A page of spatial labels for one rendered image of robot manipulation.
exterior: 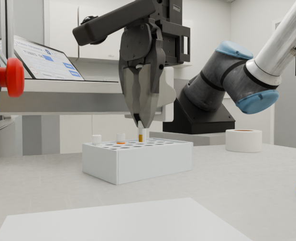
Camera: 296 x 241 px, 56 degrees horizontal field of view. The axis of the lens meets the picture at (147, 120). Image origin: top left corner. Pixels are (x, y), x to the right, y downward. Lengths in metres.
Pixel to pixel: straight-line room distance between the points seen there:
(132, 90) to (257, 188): 0.22
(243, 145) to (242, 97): 0.33
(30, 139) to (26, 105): 1.02
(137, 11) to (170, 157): 0.20
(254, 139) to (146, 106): 0.26
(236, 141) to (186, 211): 0.39
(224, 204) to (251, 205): 0.02
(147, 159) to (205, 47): 4.91
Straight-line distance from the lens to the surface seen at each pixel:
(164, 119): 0.56
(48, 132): 1.53
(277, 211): 0.26
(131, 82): 0.42
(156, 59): 0.38
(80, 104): 0.52
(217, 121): 1.01
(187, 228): 0.17
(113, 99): 0.53
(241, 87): 0.88
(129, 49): 0.42
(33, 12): 2.38
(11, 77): 0.30
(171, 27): 0.42
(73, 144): 3.60
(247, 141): 0.57
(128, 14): 0.39
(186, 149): 0.38
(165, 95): 0.41
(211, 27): 5.36
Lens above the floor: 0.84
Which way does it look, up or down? 2 degrees down
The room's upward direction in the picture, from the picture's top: straight up
